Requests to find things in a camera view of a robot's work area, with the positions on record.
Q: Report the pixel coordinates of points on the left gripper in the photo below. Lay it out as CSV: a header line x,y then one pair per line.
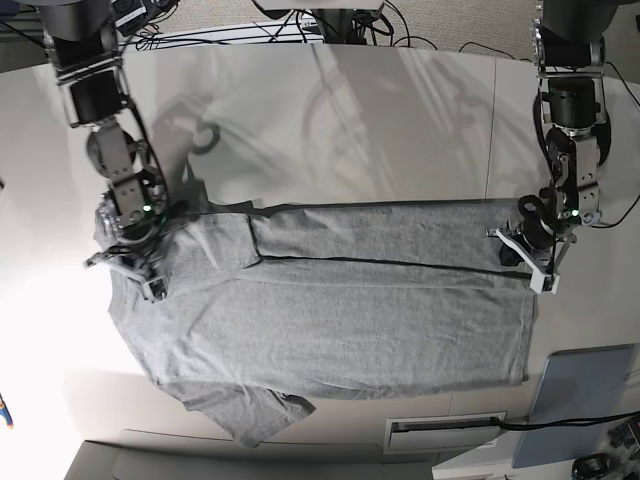
x,y
533,243

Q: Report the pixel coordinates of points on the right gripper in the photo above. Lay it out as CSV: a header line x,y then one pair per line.
x,y
140,260

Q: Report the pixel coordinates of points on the grey T-shirt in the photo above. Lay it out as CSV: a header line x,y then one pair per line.
x,y
265,313

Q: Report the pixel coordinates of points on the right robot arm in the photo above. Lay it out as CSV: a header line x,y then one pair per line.
x,y
81,43

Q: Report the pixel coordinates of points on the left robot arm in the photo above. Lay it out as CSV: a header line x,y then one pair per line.
x,y
573,131

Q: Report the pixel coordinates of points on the blue orange tool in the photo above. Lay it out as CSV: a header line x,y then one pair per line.
x,y
5,414

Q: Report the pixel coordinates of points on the black battery pack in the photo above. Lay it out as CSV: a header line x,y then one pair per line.
x,y
592,467

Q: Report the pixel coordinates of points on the black device with label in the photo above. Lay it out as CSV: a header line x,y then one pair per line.
x,y
128,15

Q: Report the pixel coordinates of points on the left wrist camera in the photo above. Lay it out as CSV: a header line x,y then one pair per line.
x,y
541,282

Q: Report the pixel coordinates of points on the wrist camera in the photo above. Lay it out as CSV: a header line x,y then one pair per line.
x,y
154,289
541,282

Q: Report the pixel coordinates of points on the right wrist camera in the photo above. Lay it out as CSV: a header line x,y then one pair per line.
x,y
154,289

